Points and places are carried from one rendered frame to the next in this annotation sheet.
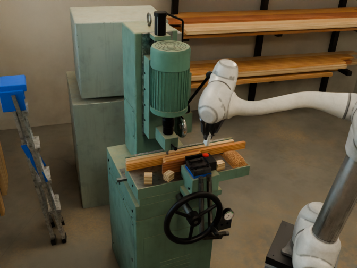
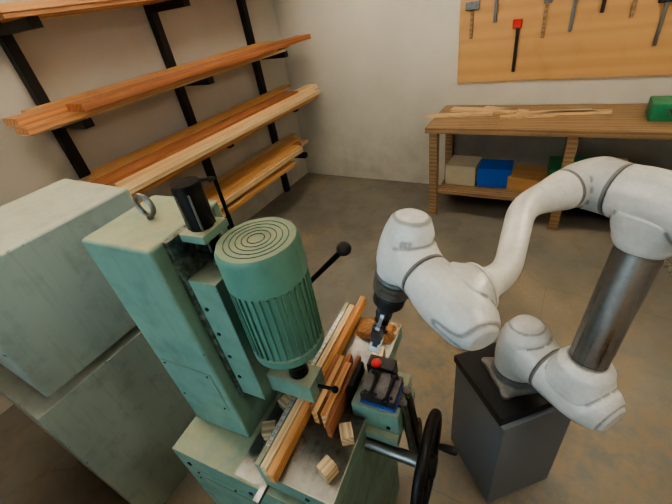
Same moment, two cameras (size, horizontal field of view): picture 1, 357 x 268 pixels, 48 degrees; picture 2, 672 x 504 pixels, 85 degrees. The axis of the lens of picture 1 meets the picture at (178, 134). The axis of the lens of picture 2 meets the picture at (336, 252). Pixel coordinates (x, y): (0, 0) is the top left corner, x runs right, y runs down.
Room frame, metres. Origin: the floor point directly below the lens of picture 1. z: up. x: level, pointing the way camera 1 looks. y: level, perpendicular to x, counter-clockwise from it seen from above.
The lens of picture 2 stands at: (1.09, 0.30, 1.88)
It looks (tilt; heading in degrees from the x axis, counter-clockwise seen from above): 35 degrees down; 324
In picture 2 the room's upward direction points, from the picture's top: 10 degrees counter-clockwise
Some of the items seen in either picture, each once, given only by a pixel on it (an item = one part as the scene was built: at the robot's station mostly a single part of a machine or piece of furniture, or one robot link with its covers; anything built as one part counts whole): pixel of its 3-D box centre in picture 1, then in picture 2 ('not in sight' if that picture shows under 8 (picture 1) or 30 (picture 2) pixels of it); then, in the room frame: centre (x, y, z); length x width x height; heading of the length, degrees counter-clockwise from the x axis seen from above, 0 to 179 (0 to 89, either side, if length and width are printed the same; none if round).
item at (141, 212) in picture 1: (158, 173); (286, 421); (1.80, 0.10, 0.76); 0.57 x 0.45 x 0.09; 24
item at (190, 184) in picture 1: (199, 177); (382, 397); (1.55, -0.11, 0.91); 0.15 x 0.14 x 0.09; 114
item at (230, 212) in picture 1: (227, 215); not in sight; (1.60, -0.27, 0.65); 0.06 x 0.04 x 0.08; 114
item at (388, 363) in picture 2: (202, 165); (382, 380); (1.55, -0.12, 0.99); 0.13 x 0.11 x 0.06; 114
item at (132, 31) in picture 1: (148, 93); (205, 327); (1.95, 0.17, 1.16); 0.22 x 0.22 x 0.72; 24
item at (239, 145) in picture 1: (188, 155); (327, 371); (1.74, -0.06, 0.92); 0.67 x 0.02 x 0.04; 114
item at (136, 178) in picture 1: (192, 175); (357, 397); (1.63, -0.08, 0.87); 0.61 x 0.30 x 0.06; 114
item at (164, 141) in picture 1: (166, 139); (296, 379); (1.71, 0.06, 1.03); 0.14 x 0.07 x 0.09; 24
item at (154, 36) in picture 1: (159, 30); (198, 219); (1.82, 0.11, 1.53); 0.08 x 0.08 x 0.17; 24
